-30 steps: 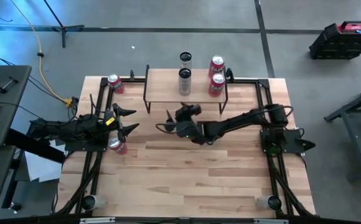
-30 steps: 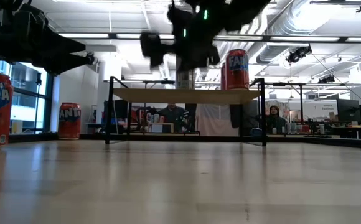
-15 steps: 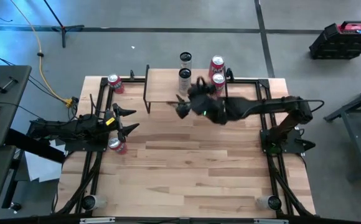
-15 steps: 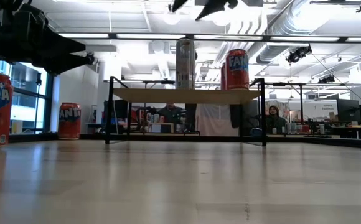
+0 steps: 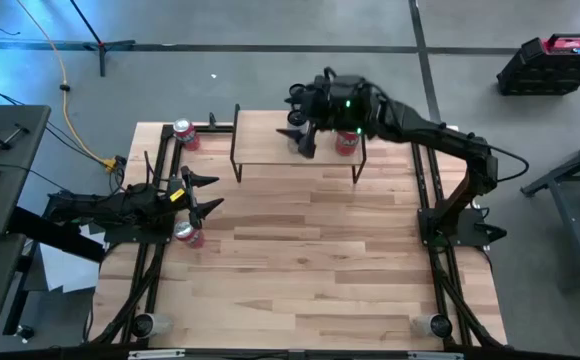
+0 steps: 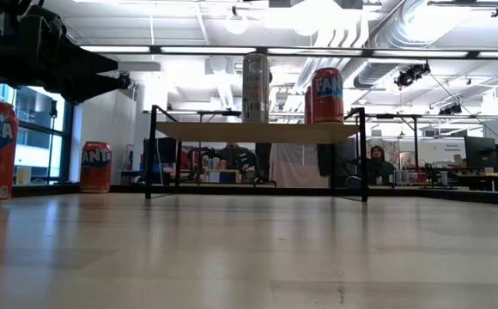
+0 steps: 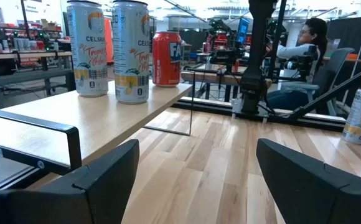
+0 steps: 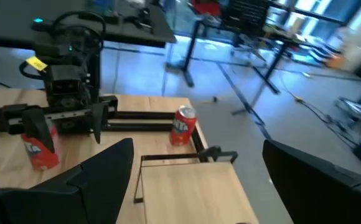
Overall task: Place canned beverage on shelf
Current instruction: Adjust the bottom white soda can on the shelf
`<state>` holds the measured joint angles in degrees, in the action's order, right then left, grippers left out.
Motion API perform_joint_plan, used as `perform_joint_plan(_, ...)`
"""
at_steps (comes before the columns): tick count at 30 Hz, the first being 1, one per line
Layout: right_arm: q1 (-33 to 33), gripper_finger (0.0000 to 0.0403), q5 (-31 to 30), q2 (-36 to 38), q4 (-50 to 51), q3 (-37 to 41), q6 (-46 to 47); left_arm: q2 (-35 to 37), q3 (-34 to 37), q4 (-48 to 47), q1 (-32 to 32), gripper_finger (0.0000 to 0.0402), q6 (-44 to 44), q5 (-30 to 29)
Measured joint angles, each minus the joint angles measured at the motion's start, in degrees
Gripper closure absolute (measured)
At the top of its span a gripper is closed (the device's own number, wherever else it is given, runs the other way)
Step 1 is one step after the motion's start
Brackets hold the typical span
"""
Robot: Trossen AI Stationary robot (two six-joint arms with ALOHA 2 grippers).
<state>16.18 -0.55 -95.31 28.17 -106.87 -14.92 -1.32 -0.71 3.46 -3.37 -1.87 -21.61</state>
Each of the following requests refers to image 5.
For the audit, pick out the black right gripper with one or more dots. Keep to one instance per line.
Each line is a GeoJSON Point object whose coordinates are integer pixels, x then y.
{"type": "Point", "coordinates": [342, 102]}

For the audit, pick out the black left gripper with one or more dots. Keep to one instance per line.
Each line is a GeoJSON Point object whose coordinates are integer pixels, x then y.
{"type": "Point", "coordinates": [167, 200]}

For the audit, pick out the red Fanta soda can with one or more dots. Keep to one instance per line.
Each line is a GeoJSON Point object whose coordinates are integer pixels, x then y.
{"type": "Point", "coordinates": [189, 139]}
{"type": "Point", "coordinates": [346, 145]}
{"type": "Point", "coordinates": [192, 240]}

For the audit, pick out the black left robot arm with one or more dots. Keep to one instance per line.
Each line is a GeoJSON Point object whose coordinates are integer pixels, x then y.
{"type": "Point", "coordinates": [100, 205]}

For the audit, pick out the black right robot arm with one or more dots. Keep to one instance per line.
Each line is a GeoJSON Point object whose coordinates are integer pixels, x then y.
{"type": "Point", "coordinates": [445, 140]}

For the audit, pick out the wooden shelf with black legs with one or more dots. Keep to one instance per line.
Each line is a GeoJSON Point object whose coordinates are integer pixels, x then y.
{"type": "Point", "coordinates": [260, 145]}

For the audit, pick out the yellow power plug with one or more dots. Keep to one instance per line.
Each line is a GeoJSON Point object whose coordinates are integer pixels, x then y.
{"type": "Point", "coordinates": [109, 163]}

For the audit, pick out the white paper sheets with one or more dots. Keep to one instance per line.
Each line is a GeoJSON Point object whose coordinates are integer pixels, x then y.
{"type": "Point", "coordinates": [67, 270]}

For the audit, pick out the black support bar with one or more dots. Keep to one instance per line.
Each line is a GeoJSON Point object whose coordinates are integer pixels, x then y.
{"type": "Point", "coordinates": [50, 235]}

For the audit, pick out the black tripod stand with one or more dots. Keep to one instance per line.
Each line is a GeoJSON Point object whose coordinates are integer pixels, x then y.
{"type": "Point", "coordinates": [101, 47]}

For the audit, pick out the grey metal rod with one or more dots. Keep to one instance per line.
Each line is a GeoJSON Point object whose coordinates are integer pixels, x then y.
{"type": "Point", "coordinates": [17, 132]}

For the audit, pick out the black caster wheel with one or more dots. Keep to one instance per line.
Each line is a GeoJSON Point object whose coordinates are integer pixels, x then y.
{"type": "Point", "coordinates": [25, 332]}

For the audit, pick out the black and red tool case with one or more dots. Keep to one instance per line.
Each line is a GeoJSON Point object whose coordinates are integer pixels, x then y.
{"type": "Point", "coordinates": [545, 75]}

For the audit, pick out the grey metal stand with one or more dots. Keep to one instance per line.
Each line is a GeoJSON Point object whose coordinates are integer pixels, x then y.
{"type": "Point", "coordinates": [572, 225]}

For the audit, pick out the black metal table frame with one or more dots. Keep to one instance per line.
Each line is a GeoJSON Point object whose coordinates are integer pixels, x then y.
{"type": "Point", "coordinates": [222, 129]}

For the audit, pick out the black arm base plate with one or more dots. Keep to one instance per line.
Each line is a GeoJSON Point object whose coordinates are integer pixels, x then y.
{"type": "Point", "coordinates": [465, 230]}
{"type": "Point", "coordinates": [135, 236]}

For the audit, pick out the silver metal bracket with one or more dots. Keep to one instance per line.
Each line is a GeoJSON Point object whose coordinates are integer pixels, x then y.
{"type": "Point", "coordinates": [155, 354]}
{"type": "Point", "coordinates": [435, 356]}

